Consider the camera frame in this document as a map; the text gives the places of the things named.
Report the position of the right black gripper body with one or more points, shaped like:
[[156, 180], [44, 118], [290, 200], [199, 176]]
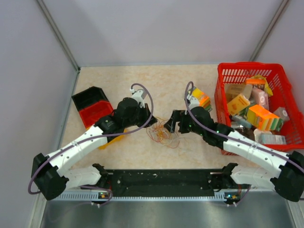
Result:
[[187, 126]]

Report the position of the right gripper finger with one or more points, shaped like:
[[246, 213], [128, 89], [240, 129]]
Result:
[[177, 115], [170, 125]]

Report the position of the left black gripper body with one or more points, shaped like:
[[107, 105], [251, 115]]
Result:
[[140, 114]]

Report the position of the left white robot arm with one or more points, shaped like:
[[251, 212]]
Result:
[[53, 173]]

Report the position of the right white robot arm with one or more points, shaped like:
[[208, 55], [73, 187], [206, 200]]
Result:
[[278, 171]]

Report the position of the orange sponge pack on table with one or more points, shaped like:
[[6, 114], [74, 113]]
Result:
[[203, 98]]

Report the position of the red plastic bin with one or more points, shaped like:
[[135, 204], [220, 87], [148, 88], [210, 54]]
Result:
[[93, 113]]

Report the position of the black plastic bin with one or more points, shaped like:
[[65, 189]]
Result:
[[88, 97]]

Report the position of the yellow plastic bin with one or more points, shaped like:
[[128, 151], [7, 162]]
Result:
[[111, 141]]

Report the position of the brown cardboard box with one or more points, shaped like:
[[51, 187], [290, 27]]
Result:
[[232, 90]]

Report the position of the yellow sponge pack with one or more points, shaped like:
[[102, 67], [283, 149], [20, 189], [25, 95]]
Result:
[[237, 104]]

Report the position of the pink packet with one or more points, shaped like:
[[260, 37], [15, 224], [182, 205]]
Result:
[[260, 97]]

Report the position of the white wrapped packet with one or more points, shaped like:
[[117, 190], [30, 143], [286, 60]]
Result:
[[266, 137]]

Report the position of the yellow bag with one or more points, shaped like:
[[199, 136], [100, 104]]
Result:
[[265, 87]]

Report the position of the grey small box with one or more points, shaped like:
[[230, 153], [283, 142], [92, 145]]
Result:
[[282, 113]]

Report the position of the red plastic basket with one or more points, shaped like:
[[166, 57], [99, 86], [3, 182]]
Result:
[[236, 73]]

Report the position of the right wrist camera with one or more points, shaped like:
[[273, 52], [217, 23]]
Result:
[[192, 102]]

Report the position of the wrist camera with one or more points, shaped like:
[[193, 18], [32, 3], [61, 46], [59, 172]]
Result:
[[139, 95], [192, 102]]

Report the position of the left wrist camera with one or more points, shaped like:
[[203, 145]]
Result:
[[139, 95]]

